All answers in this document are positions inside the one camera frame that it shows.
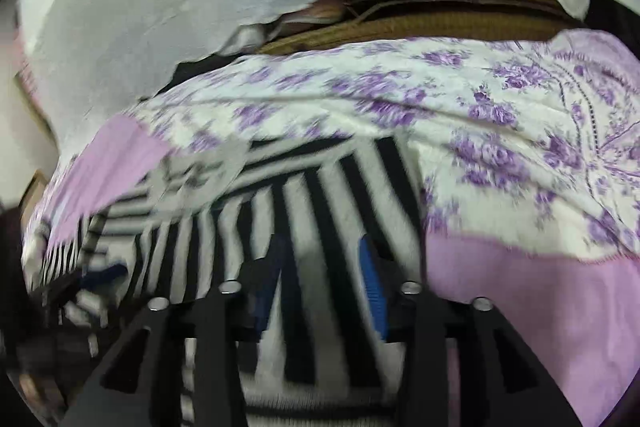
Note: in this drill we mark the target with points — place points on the brown mustard garment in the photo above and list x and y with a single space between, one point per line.
440 12

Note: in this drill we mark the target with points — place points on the white lace cloth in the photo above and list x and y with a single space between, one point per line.
150 7

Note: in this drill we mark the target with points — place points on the pink floral blanket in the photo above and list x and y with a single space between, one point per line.
525 297

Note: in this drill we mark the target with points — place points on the black white striped knit sweater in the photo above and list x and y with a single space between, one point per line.
310 217

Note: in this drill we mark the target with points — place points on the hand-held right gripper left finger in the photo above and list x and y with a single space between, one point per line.
264 287

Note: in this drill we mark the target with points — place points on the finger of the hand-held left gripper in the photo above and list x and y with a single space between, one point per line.
105 276

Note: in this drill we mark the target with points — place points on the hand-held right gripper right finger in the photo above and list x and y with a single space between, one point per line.
374 279

